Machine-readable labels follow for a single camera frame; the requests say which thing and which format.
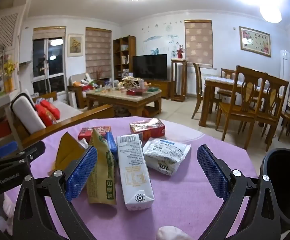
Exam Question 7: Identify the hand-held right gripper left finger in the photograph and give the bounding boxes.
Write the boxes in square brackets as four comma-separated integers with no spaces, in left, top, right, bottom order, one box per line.
[12,145,98,240]

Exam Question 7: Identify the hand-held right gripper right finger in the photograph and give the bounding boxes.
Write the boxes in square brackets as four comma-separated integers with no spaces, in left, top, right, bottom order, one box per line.
[197,144,290,240]

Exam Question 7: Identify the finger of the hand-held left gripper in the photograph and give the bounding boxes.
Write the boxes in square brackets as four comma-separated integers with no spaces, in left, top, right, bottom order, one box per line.
[0,141,19,162]
[0,141,46,173]

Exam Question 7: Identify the tan paper bag green print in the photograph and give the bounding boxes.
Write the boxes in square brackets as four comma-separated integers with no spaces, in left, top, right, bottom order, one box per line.
[86,127,117,205]

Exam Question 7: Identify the mustard brown carton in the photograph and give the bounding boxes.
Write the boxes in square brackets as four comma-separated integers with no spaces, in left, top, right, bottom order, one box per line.
[48,132,87,177]

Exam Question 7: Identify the white plastic pouch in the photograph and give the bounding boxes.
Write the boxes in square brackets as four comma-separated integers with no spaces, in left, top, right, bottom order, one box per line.
[142,137,192,176]

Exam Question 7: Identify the white milk carton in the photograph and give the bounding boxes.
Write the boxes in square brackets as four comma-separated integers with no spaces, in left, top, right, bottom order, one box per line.
[116,133,155,211]

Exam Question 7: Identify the black trash bin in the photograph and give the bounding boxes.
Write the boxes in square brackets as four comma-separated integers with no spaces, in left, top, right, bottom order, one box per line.
[259,148,290,230]

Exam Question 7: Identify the red storage box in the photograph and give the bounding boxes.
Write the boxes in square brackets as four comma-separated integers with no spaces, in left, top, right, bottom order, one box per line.
[0,120,12,140]

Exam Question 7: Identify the red pillow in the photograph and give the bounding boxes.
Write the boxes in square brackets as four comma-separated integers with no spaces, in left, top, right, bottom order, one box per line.
[35,104,54,127]
[40,99,61,120]

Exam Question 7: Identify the white back cushion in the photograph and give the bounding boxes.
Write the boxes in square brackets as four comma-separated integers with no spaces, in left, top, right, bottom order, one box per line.
[10,96,47,134]

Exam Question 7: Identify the purple tablecloth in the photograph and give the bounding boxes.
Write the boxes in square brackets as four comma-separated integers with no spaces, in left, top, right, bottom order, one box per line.
[4,116,259,240]

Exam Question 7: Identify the small red box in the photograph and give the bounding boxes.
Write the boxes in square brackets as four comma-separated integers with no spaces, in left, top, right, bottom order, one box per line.
[77,126,112,141]

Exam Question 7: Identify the blue packet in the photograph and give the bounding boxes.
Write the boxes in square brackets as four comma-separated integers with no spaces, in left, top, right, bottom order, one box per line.
[104,132,118,162]

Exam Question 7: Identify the white side shelf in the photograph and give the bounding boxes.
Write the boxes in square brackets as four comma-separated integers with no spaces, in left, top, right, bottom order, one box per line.
[0,90,23,145]

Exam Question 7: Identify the wooden sofa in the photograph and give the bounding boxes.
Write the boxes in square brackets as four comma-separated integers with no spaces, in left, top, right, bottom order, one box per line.
[5,90,115,150]

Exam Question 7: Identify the wooden armchair with toys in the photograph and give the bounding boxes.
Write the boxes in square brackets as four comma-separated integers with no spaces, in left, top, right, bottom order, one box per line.
[68,73,105,109]

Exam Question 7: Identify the yellow flowers in vase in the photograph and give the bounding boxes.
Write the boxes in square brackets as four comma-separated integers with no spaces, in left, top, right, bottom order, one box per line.
[3,60,17,93]

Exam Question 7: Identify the red tissue box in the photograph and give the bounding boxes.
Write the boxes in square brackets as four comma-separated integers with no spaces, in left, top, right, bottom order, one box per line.
[129,118,166,142]

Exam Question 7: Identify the wooden coffee table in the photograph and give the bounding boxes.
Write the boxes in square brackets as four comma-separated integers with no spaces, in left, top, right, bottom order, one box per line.
[86,87,162,118]

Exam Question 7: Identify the wooden dining table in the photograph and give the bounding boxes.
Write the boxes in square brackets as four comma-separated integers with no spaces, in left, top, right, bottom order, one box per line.
[199,76,285,128]

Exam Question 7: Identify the dark window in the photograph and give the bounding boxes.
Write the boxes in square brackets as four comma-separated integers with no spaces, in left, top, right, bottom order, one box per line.
[32,37,66,94]

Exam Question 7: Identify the white radiator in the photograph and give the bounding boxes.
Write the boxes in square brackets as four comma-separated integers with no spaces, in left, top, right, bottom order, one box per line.
[188,71,221,95]

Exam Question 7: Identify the wooden television stand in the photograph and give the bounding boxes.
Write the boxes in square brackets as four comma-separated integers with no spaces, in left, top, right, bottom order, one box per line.
[145,79,172,100]

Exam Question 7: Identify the wooden model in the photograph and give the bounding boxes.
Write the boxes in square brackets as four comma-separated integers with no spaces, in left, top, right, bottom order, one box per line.
[121,76,145,90]

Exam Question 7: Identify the sunflower painting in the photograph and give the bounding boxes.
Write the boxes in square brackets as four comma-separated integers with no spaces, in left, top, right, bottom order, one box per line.
[68,34,84,57]

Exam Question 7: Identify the tall wooden stand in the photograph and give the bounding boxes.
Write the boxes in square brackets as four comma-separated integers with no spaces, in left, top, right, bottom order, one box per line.
[171,58,188,102]

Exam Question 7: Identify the short rolled-up blind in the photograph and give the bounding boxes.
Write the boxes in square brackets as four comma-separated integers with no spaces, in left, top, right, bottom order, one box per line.
[33,26,67,40]

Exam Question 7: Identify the white lattice cabinet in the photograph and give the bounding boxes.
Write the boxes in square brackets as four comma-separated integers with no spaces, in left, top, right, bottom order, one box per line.
[0,5,27,63]

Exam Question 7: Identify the wide patterned roller blind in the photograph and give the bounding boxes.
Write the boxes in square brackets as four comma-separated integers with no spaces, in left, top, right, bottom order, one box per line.
[85,27,112,74]

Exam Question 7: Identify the black television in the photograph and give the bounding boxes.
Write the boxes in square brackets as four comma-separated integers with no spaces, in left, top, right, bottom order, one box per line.
[132,54,168,81]

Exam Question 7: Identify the wooden bookshelf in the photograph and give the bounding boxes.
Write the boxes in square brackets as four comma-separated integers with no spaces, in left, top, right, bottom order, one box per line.
[113,35,136,80]

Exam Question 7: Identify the red flower vase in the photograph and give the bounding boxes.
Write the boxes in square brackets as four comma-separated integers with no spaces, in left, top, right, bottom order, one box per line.
[175,44,185,59]

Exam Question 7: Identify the white standing air conditioner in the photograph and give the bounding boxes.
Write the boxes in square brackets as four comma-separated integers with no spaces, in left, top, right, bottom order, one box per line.
[280,50,290,82]

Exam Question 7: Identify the framed floral picture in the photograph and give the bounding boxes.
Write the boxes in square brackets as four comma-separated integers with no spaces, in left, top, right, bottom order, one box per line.
[239,26,271,57]

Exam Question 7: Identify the small ceiling lamp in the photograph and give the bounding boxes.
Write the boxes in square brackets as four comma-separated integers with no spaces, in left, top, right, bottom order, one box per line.
[259,4,283,23]

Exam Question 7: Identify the blue wall decal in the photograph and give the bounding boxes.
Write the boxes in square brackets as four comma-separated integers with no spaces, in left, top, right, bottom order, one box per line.
[142,34,179,53]

